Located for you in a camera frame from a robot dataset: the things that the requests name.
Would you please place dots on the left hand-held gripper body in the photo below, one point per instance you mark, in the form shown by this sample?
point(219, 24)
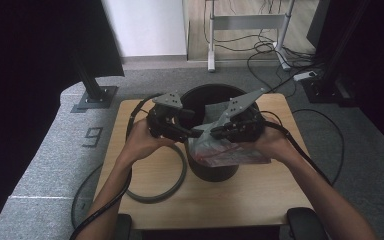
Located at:
point(161, 116)

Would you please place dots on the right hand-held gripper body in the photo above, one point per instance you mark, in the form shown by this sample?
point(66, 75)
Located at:
point(250, 113)

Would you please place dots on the grey plastic garbage bag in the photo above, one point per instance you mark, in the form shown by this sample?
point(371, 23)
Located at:
point(223, 151)

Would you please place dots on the dark plastic trash bin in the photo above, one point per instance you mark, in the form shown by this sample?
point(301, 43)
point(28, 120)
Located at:
point(213, 173)

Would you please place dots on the person's left hand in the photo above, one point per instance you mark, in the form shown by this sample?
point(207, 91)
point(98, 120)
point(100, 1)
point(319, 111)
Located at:
point(140, 145)

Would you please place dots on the person's right hand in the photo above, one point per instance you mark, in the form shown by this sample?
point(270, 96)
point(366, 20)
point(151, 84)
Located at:
point(273, 146)

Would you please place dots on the white power strip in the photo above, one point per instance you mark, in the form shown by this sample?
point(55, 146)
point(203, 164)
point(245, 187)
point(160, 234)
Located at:
point(305, 76)

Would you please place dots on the black metal stand with base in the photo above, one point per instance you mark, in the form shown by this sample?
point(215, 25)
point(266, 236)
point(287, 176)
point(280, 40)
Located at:
point(95, 95)

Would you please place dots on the black chair armrest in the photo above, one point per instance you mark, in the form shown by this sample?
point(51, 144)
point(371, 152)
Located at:
point(305, 223)
point(123, 226)

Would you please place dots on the dark curtain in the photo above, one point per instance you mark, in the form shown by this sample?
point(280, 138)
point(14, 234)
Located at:
point(30, 50)

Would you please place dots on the white desk frame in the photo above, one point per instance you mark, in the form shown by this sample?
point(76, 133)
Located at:
point(246, 21)

